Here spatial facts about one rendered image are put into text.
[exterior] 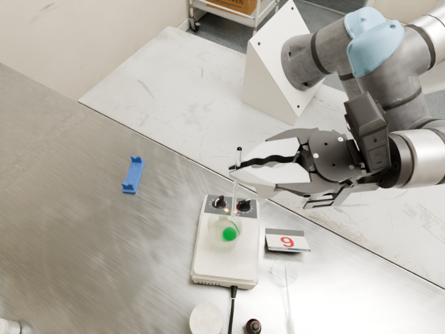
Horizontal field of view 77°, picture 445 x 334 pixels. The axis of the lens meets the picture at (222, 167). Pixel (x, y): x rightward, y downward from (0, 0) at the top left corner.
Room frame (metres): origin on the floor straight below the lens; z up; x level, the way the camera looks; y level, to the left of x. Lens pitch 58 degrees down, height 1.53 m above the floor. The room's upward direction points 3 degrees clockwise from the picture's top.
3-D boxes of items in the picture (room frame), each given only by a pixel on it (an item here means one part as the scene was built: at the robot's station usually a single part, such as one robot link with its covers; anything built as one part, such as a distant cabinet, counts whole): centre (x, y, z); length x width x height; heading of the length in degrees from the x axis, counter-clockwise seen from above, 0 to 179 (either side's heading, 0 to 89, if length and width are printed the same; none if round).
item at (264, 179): (0.17, -0.06, 1.23); 0.09 x 0.03 x 0.06; 100
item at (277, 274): (0.14, -0.14, 0.91); 0.06 x 0.06 x 0.02
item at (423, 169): (0.22, -0.24, 1.24); 0.08 x 0.05 x 0.08; 9
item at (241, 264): (0.17, -0.02, 0.98); 0.12 x 0.12 x 0.01; 87
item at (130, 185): (0.36, 0.23, 0.92); 0.10 x 0.03 x 0.04; 177
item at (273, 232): (0.21, -0.15, 0.92); 0.09 x 0.06 x 0.04; 89
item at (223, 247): (0.18, -0.01, 1.03); 0.07 x 0.06 x 0.08; 49
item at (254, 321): (0.03, -0.07, 0.93); 0.03 x 0.03 x 0.07
